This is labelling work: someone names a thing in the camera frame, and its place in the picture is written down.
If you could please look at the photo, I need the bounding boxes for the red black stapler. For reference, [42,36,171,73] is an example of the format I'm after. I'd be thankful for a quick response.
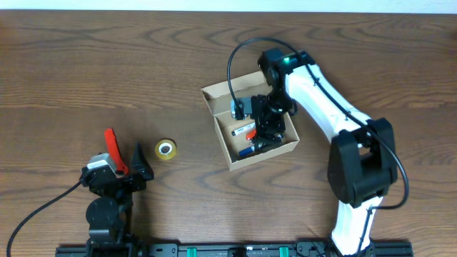
[246,129,256,141]

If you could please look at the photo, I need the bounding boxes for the black whiteboard marker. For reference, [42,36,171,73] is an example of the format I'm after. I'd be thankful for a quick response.
[231,122,256,136]

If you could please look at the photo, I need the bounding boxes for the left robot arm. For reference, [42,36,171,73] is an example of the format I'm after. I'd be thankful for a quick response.
[80,144,154,244]

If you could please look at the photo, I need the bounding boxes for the open cardboard box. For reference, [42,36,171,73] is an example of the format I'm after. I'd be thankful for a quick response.
[201,81,300,171]

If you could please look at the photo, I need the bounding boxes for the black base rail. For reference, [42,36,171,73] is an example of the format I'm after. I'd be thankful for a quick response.
[55,241,413,257]

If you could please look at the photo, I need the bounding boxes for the blue whiteboard marker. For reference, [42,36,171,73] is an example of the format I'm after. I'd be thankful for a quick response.
[238,145,256,157]

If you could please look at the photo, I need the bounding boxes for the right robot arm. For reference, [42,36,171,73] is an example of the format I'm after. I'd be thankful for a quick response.
[250,49,400,256]

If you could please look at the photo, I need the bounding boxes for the yellow tape roll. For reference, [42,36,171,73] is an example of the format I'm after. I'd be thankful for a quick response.
[155,139,177,160]

